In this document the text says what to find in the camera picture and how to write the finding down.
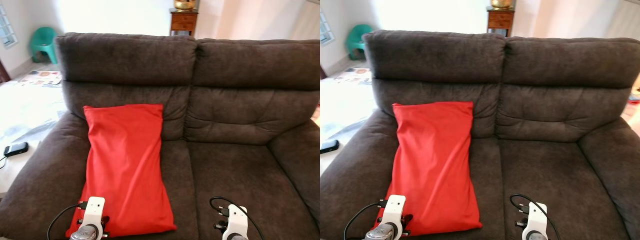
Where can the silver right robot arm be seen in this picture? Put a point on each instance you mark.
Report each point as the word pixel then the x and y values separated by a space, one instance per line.
pixel 534 236
pixel 233 237

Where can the dark brown fabric sofa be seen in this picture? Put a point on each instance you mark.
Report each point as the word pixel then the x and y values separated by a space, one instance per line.
pixel 240 165
pixel 550 165

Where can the red rectangular pillow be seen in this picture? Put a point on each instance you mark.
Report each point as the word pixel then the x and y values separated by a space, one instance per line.
pixel 125 160
pixel 435 160

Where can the printed floor mat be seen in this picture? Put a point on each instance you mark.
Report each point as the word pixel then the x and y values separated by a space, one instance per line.
pixel 355 76
pixel 42 77

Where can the black phone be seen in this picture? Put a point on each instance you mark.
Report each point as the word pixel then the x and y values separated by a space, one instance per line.
pixel 16 149
pixel 329 146

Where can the green plastic chair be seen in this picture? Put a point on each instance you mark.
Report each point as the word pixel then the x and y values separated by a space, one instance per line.
pixel 44 40
pixel 359 36

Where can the brown wooden drawer cabinet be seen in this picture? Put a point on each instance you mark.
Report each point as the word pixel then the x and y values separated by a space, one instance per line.
pixel 183 21
pixel 500 20

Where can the white barred window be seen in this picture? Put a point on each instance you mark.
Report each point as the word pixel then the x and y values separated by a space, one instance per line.
pixel 6 30
pixel 326 30

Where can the golden metal pot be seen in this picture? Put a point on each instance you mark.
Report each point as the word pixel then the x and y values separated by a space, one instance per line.
pixel 501 3
pixel 185 4

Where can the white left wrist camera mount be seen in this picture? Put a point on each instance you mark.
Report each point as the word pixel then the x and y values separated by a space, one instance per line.
pixel 94 210
pixel 395 207

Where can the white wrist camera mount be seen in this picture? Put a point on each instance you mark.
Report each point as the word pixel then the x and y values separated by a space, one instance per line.
pixel 237 220
pixel 395 207
pixel 94 210
pixel 537 217

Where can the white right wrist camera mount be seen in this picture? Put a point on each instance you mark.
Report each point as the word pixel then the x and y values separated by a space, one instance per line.
pixel 537 217
pixel 237 220

